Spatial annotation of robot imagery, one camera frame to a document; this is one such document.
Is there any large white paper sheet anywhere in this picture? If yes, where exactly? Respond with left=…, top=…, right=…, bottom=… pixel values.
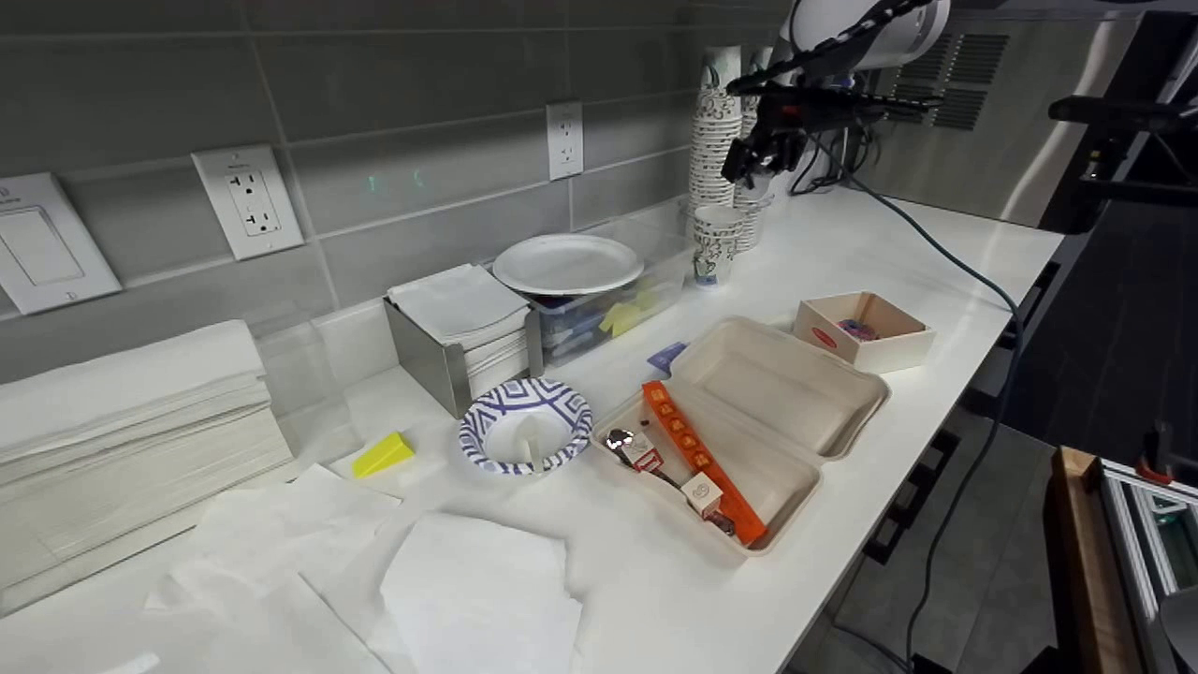
left=96, top=460, right=416, bottom=674

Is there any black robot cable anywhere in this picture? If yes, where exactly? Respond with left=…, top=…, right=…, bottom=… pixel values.
left=798, top=125, right=1026, bottom=674

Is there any black camera tripod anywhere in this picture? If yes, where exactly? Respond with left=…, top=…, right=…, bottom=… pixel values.
left=1044, top=12, right=1198, bottom=219

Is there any white round plate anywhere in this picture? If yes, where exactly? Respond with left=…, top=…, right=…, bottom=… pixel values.
left=491, top=231, right=648, bottom=299

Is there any small blue plastic piece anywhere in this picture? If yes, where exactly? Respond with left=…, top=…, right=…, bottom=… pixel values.
left=643, top=342, right=694, bottom=380

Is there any yellow plastic wedge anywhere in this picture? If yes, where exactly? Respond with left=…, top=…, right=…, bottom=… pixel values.
left=345, top=432, right=418, bottom=485

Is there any loose white napkin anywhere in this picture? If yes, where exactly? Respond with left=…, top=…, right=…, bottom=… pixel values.
left=373, top=510, right=587, bottom=674

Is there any white duplex wall outlet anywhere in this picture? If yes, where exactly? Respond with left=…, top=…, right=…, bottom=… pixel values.
left=186, top=142, right=307, bottom=263
left=542, top=100, right=587, bottom=184

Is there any white square connector block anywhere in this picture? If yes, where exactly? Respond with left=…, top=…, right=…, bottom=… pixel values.
left=679, top=474, right=728, bottom=517

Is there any stack of white paper towels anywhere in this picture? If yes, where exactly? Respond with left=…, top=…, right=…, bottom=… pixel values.
left=0, top=314, right=300, bottom=618

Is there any beige paper tray with parts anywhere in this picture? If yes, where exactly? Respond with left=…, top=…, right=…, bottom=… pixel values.
left=587, top=386, right=826, bottom=555

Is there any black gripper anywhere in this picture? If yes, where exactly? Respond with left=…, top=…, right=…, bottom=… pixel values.
left=724, top=84, right=830, bottom=190

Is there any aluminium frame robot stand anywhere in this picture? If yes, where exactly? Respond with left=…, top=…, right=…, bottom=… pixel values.
left=1044, top=444, right=1198, bottom=674

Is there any blue patterned paper bowl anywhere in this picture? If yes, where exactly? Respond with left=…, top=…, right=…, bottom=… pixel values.
left=455, top=375, right=598, bottom=481

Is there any clear plastic bin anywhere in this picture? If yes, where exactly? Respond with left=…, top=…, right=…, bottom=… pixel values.
left=532, top=265, right=688, bottom=366

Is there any white wall switch plate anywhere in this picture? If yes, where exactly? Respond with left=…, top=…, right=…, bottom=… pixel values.
left=0, top=170, right=125, bottom=320

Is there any small white electronic module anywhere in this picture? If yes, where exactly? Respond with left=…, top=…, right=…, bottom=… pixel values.
left=604, top=429, right=665, bottom=477

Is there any metal napkin dispenser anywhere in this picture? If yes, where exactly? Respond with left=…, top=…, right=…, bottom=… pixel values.
left=381, top=260, right=546, bottom=421

